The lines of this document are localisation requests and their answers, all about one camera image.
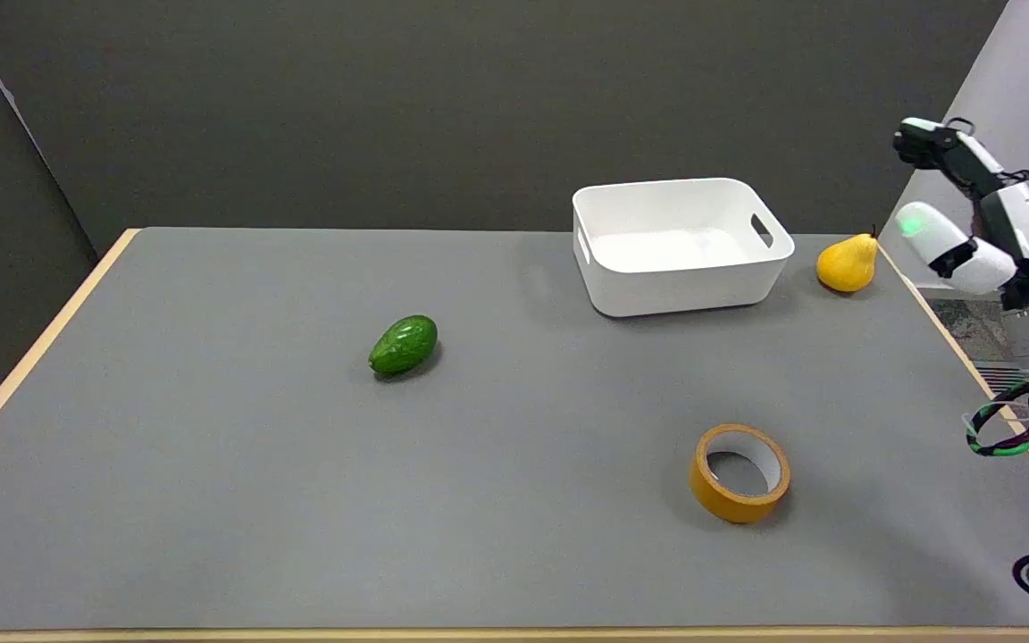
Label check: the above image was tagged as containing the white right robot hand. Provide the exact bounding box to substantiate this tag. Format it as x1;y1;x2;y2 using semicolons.
892;116;1029;310

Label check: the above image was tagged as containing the yellow tape roll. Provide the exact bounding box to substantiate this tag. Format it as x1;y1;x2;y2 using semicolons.
690;423;791;525

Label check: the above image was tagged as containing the floor vent grille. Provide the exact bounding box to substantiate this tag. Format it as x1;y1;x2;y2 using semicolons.
975;361;1029;396

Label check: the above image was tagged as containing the yellow pear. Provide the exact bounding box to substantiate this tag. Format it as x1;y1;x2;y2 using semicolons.
816;227;880;294

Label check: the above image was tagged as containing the white plastic bin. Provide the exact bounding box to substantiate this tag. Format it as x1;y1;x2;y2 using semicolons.
572;177;796;319

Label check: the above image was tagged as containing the green avocado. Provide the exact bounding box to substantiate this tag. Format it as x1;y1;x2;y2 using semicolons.
367;314;439;376

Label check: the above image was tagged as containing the black green cable loop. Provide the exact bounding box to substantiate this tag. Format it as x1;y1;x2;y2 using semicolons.
965;382;1029;458

